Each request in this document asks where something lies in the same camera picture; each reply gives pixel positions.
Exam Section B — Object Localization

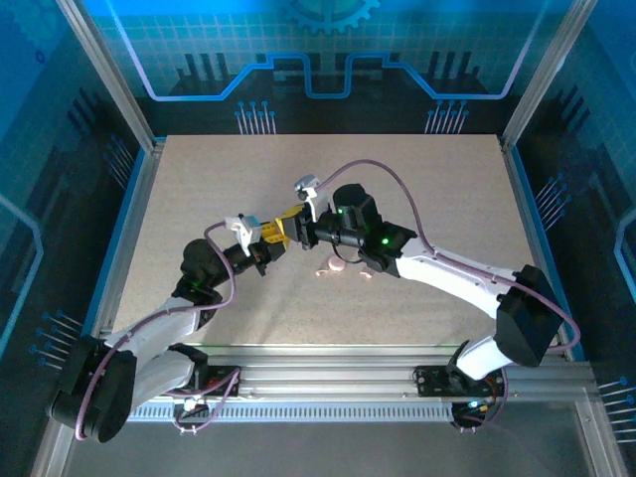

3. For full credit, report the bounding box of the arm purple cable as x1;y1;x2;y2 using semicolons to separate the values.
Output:
74;221;243;441
315;158;582;431

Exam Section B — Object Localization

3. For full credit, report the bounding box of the aluminium side rail blue trim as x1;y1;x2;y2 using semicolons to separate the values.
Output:
81;138;168;362
499;138;583;362

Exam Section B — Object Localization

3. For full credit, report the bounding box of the aluminium frame post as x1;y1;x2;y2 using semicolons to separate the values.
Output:
499;0;602;153
54;0;168;153

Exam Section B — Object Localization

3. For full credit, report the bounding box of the grey lower platform panel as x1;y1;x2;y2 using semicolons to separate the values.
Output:
29;387;630;477

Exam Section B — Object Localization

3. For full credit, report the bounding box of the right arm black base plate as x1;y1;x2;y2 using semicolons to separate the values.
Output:
414;365;507;398

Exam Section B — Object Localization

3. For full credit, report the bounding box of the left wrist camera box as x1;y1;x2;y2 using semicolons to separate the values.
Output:
224;214;263;248

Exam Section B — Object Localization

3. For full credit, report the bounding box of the aluminium mounting rail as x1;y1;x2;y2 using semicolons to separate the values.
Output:
93;345;597;398

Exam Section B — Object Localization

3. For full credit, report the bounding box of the slotted grey cable duct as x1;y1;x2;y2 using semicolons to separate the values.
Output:
126;404;456;423

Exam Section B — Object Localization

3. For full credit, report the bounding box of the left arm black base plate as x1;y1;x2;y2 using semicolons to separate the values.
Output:
188;365;243;398

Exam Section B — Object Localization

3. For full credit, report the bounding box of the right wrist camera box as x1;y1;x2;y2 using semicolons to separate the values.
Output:
293;173;330;224

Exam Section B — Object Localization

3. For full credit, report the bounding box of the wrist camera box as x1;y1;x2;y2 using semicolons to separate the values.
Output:
293;173;330;224
224;214;263;248

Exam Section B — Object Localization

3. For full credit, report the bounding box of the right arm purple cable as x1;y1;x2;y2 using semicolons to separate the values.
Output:
315;158;582;431

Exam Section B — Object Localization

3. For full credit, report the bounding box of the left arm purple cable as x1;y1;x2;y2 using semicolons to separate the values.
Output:
74;221;243;441

